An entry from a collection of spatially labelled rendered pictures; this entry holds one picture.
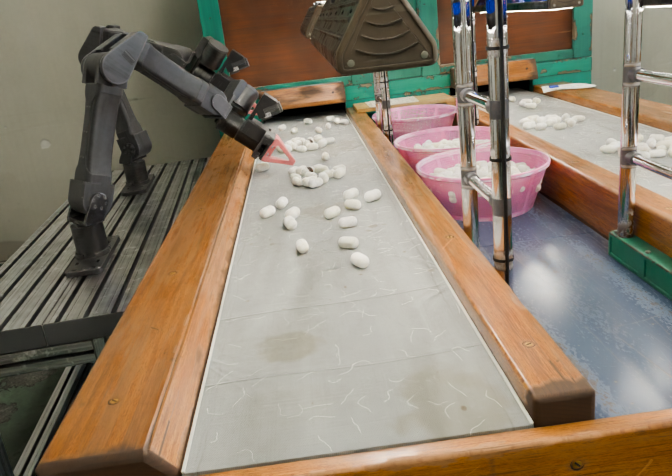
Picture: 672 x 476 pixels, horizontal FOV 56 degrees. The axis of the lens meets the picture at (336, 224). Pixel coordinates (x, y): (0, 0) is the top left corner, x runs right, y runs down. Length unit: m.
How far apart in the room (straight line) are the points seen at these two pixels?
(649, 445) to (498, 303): 0.21
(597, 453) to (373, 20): 0.40
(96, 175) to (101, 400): 0.73
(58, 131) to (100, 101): 1.91
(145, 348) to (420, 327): 0.31
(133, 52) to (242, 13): 0.97
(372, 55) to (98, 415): 0.40
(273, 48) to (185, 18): 0.89
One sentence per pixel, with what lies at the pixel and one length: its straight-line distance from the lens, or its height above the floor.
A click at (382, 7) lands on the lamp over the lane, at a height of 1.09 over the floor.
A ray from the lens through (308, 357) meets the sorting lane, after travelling 0.69.
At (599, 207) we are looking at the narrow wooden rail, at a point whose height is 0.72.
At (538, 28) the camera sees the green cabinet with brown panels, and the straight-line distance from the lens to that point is 2.43.
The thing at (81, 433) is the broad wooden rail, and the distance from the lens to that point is 0.62.
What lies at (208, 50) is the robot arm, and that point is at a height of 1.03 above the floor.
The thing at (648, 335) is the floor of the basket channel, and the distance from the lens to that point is 0.86.
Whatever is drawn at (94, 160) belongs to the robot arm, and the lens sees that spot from 1.32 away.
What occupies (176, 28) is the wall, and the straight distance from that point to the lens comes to 3.09.
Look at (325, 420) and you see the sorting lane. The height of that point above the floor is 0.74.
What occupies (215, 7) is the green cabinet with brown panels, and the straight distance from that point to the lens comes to 2.26.
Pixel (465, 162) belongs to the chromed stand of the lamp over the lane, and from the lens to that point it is 0.93.
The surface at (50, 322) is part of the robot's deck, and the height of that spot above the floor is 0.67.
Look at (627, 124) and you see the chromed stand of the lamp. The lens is 1.01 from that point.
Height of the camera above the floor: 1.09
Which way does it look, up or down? 18 degrees down
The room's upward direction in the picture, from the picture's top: 7 degrees counter-clockwise
